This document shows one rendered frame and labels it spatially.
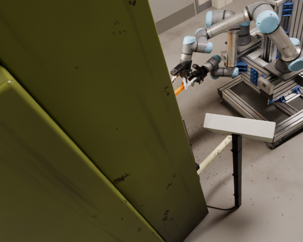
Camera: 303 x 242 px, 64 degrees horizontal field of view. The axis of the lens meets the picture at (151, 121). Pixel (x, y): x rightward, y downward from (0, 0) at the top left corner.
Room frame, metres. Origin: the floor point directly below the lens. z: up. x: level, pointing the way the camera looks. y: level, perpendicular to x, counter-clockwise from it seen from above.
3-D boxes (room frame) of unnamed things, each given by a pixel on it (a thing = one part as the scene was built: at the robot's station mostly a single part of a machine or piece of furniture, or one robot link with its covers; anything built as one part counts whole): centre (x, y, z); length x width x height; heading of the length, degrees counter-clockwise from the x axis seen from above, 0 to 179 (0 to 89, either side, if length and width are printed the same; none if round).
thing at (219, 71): (1.42, -0.64, 0.89); 0.11 x 0.08 x 0.11; 50
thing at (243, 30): (1.73, -1.05, 0.98); 0.13 x 0.12 x 0.14; 50
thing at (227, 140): (0.90, -0.32, 0.62); 0.44 x 0.05 x 0.05; 113
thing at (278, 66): (1.23, -1.12, 0.87); 0.15 x 0.15 x 0.10
